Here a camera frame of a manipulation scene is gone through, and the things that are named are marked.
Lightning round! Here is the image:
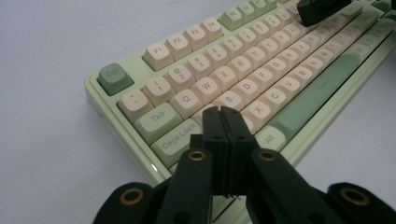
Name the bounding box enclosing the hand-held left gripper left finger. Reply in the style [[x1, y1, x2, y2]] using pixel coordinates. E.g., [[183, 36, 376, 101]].
[[190, 105, 231, 198]]

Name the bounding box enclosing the green and cream keyboard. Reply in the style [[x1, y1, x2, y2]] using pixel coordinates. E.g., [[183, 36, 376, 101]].
[[83, 0, 396, 224]]

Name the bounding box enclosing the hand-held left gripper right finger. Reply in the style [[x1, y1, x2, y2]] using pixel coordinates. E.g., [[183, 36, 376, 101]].
[[219, 105, 261, 199]]

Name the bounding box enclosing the white board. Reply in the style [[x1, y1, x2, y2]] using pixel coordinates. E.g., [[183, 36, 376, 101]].
[[0, 0, 396, 224]]

